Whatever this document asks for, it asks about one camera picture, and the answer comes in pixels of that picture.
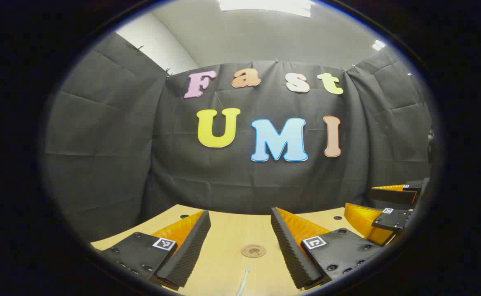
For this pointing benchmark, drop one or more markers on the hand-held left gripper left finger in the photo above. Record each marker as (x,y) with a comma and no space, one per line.
(187,250)

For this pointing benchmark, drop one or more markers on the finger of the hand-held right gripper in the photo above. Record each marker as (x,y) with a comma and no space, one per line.
(392,220)
(392,195)

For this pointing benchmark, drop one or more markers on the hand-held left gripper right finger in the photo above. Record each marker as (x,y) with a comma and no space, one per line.
(292,246)

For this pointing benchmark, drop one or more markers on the round brown coaster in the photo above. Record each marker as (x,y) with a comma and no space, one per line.
(253,250)

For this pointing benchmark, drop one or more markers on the white toothbrush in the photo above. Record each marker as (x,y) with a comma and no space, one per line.
(243,283)

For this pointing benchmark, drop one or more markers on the light wooden desktop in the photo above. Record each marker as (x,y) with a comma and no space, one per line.
(232,230)

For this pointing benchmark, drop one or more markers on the black backdrop cloth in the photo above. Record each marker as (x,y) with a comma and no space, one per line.
(232,181)

